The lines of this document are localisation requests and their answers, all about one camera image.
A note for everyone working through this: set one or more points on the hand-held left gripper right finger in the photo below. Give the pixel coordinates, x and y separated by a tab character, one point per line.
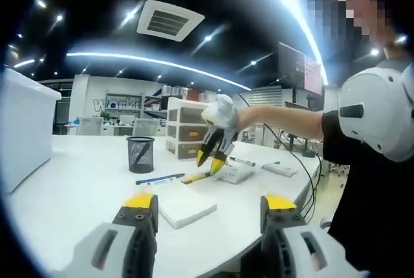
297	245

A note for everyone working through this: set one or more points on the white chest-worn device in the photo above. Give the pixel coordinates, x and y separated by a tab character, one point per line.
381	129

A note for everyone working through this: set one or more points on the dark pen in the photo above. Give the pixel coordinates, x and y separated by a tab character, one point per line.
142	153

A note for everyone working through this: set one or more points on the red box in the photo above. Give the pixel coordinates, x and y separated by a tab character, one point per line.
194	93

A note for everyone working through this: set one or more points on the white office chair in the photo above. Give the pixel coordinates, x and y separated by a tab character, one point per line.
90	126
145	127

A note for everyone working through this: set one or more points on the wall screen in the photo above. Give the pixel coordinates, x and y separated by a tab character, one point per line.
297	68

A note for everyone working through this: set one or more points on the white brown drawer organizer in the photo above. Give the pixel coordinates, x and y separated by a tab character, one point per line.
184	123

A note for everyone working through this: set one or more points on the yellow black pen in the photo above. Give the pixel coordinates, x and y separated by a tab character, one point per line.
194	178

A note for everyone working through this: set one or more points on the black marker pen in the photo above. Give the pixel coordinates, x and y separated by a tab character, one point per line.
242	161

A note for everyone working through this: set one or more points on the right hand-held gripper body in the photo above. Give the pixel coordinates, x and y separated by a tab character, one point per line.
223	113

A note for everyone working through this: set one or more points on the blue pen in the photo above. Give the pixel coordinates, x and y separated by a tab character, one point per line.
161	179

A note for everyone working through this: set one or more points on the thick white sticky note pad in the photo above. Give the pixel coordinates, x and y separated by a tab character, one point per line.
187	208

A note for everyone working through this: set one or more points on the white storage bin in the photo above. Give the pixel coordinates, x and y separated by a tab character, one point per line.
26	129

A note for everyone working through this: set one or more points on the long ceiling light strip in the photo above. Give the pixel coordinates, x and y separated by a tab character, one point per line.
155	61
300	16

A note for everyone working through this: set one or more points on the wall lettering sign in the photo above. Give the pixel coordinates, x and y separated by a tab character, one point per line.
116	104

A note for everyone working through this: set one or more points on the ceiling air vent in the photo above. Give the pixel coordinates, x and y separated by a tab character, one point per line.
169	21

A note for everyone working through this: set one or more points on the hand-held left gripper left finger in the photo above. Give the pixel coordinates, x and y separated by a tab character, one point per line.
110	245

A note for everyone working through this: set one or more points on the white desk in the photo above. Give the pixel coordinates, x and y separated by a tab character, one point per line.
97	194

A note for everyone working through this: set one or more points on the black mesh pen holder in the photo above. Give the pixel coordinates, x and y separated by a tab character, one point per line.
140	158

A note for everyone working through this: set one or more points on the white wall shelving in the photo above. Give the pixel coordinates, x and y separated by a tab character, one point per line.
181	92

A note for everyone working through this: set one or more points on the person in black sleeve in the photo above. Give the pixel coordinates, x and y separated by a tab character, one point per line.
372	210

